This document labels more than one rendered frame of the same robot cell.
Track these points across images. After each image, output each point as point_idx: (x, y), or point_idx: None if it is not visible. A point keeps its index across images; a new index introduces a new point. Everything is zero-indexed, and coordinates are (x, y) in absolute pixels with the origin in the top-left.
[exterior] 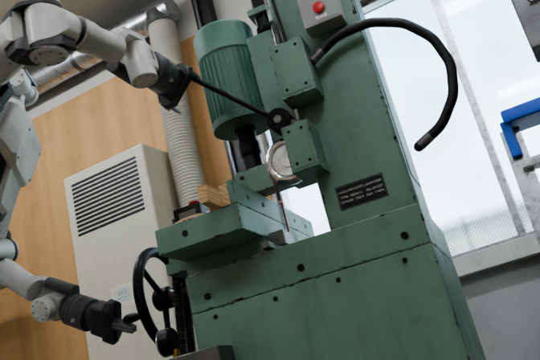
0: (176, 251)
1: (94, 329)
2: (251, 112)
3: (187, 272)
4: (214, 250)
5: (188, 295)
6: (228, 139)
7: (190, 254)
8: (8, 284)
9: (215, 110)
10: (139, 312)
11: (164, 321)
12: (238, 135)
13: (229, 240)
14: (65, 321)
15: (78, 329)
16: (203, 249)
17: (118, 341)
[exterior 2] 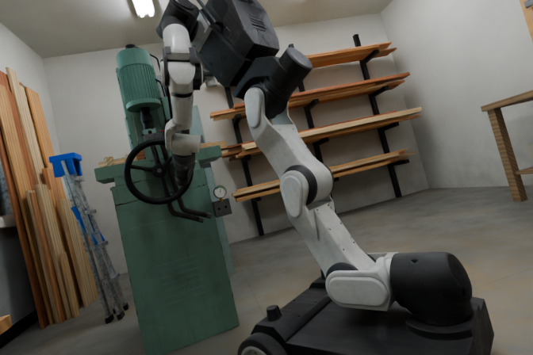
0: (218, 157)
1: (189, 172)
2: (158, 108)
3: (199, 165)
4: (200, 162)
5: (205, 175)
6: (139, 105)
7: (207, 159)
8: (191, 110)
9: (156, 95)
10: (193, 173)
11: (166, 184)
12: (148, 110)
13: (205, 162)
14: (193, 158)
15: (186, 167)
16: (207, 160)
17: (177, 185)
